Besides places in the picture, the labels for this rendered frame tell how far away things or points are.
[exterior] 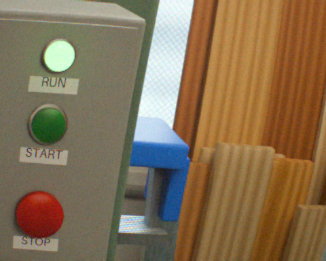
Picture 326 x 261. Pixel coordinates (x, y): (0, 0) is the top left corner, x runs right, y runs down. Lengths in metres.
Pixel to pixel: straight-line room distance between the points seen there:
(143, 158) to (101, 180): 0.87
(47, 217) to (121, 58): 0.10
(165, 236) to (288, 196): 0.61
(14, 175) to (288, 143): 1.66
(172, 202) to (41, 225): 0.96
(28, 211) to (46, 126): 0.05
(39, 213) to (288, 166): 1.52
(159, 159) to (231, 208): 0.57
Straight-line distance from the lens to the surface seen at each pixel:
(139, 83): 0.53
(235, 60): 1.93
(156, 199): 1.43
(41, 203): 0.46
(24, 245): 0.48
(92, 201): 0.47
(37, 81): 0.44
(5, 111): 0.44
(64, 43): 0.43
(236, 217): 1.91
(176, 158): 1.36
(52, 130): 0.44
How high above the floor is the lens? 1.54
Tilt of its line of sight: 16 degrees down
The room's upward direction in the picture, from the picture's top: 11 degrees clockwise
